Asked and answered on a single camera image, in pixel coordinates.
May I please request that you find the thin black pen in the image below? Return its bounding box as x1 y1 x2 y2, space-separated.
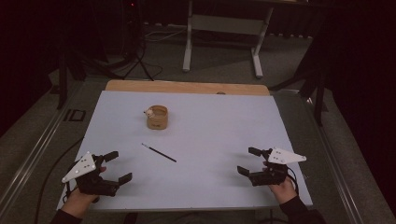
141 142 177 163

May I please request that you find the black metal stand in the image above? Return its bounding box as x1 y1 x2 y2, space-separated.
298 27 330 127

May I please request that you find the person's right hand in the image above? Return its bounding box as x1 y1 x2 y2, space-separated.
268 178 299 205

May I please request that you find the person's left hand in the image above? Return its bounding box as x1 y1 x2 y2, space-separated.
61 189 101 218

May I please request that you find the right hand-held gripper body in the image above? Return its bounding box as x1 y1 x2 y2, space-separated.
249 147 307 187

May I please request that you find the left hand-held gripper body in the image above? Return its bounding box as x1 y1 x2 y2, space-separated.
61 151 120 198

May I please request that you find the black rectangular floor frame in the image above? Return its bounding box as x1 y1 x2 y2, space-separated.
63 108 88 123

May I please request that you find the white floor cable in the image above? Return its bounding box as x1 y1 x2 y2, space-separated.
144 28 189 44

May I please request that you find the grey metal floor rail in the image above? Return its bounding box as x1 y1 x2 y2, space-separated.
306 96 366 224
0 90 74 214

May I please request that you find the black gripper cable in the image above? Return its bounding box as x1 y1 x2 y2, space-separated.
287 167 301 195

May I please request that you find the black tripod stand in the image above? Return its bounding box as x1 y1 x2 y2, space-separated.
121 0 156 82

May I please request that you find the tan wooden pen holder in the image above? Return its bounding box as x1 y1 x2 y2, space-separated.
146 105 169 131

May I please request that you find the white metal desk frame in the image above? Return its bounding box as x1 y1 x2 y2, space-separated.
182 0 276 79

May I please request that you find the long black cable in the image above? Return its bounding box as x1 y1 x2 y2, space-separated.
33 137 85 224

